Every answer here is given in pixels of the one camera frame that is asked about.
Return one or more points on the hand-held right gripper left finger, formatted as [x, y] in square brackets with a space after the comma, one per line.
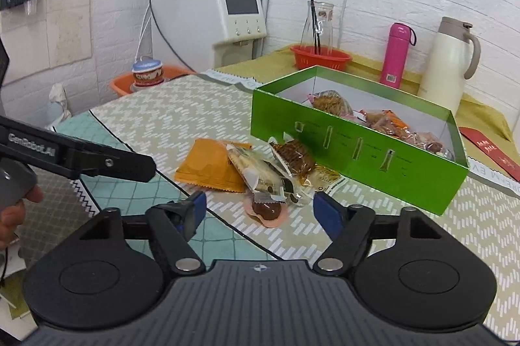
[197, 210]

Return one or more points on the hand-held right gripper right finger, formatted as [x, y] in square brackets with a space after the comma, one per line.
[327, 214]

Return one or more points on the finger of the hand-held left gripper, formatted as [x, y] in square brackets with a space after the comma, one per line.
[118, 165]

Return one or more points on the green cardboard box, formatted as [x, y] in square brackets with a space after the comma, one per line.
[365, 171]

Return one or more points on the pink-edged snack packet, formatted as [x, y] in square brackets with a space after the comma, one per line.
[266, 212]

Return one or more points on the pale yellow snack packet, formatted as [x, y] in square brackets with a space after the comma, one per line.
[254, 175]

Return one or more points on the brown noodle snack packet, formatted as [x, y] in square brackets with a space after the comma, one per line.
[333, 104]

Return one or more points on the orange clear snack packet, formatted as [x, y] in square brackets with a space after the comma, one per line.
[388, 122]

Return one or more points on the clear packet of brown snacks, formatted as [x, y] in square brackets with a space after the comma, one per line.
[430, 145]

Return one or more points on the person's left hand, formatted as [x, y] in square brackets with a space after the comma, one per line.
[12, 222]

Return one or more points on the teal patterned mat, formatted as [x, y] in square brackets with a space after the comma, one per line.
[134, 199]

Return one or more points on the white plastic bag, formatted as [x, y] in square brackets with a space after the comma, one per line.
[59, 104]

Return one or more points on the beige chevron table mat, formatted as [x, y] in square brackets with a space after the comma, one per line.
[170, 118]

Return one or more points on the orange plastic basin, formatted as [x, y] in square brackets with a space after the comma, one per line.
[122, 86]

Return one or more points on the blue lidded tub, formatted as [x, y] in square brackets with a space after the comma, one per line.
[147, 71]

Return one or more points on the red plastic basket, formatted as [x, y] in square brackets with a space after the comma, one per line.
[321, 59]

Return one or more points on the white water dispenser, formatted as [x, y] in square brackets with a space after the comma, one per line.
[191, 21]

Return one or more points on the pink thermos bottle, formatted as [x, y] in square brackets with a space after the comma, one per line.
[395, 53]

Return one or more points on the red envelope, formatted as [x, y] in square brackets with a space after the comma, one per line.
[493, 155]

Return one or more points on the yellow tablecloth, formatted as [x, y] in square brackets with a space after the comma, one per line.
[479, 110]

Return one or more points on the cream thermal jug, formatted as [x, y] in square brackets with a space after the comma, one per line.
[445, 69]

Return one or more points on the glass carafe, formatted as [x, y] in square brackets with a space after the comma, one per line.
[323, 25]

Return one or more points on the black straw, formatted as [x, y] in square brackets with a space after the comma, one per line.
[315, 25]

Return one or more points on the white wall board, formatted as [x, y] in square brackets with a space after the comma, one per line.
[67, 4]

